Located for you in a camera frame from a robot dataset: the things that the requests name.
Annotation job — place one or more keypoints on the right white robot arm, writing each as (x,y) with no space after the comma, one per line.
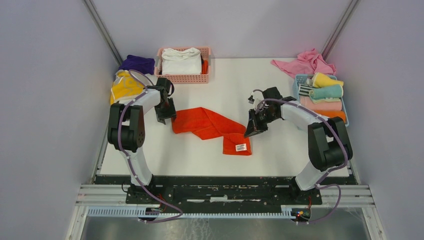
(328,144)

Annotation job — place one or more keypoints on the pink perforated basket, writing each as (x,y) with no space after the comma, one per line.
(184,78)

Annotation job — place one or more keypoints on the yellow green teal towel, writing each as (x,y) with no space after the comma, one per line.
(332,93)

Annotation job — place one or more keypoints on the orange red towel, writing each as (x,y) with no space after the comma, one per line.
(207,124)

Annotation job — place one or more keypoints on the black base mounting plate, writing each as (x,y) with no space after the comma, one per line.
(214,195)

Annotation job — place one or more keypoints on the orange cloth in pink basket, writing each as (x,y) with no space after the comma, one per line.
(204,67)

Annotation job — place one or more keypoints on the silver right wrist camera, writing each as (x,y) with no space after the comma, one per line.
(251,99)

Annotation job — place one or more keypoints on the purple cloth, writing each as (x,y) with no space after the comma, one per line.
(138,63)

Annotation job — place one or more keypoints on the aluminium corner rail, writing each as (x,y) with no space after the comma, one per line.
(93,12)
(346,15)

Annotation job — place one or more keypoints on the rolled striped towel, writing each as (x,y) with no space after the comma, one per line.
(304,90)

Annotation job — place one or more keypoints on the aluminium corner rail left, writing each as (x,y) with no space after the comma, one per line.
(93,12)

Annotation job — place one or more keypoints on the rolled pink towel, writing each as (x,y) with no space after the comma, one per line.
(321,106)

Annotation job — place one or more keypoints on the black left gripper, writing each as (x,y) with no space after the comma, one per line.
(171,113)

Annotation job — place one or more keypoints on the rolled yellow towel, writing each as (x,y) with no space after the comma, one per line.
(320,80)

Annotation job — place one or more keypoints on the aluminium corner rail right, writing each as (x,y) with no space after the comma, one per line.
(346,15)

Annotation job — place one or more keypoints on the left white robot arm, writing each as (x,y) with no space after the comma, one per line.
(126,126)

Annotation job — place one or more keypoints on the blue perforated basket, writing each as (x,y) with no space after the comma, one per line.
(307,79)

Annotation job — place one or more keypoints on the rolled orange towel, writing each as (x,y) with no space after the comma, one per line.
(332,114)

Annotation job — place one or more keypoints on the white folded cloth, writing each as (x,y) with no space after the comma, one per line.
(181,62)

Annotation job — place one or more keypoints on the pink crumpled towel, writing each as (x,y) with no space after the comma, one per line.
(307,62)

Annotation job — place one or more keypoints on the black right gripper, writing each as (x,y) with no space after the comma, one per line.
(254,127)

